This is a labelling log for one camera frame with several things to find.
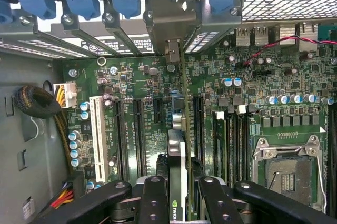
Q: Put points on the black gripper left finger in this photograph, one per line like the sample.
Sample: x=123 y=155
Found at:
x=152 y=203

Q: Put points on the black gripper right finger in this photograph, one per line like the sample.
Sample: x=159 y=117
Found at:
x=218 y=205

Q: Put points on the RAM slot with black latches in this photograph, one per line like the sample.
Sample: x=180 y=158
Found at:
x=247 y=155
x=332 y=155
x=231 y=150

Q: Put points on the RAM slot with white latches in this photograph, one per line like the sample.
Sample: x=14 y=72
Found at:
x=239 y=150

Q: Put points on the long expansion slot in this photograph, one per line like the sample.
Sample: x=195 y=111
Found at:
x=120 y=140
x=139 y=140
x=198 y=129

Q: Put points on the CPU socket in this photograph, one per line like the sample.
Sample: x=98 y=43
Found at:
x=287 y=179

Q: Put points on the white expansion slot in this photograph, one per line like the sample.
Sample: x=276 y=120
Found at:
x=98 y=140

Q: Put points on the short black expansion slot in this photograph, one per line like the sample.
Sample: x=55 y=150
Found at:
x=158 y=111

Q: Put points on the green motherboard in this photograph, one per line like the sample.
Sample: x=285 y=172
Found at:
x=137 y=87

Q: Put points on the white power connector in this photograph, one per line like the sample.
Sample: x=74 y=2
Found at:
x=69 y=93

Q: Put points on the open black PC case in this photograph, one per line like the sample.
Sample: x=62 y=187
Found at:
x=26 y=142

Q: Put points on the metal USB port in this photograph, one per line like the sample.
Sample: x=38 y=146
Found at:
x=261 y=36
x=242 y=36

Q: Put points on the metal port block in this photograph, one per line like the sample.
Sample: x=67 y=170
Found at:
x=287 y=33

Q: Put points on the metal slot cover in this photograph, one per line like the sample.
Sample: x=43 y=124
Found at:
x=221 y=19

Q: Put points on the metal network port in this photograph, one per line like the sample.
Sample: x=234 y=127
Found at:
x=308 y=37

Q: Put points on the teal port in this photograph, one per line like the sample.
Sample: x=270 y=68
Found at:
x=327 y=33

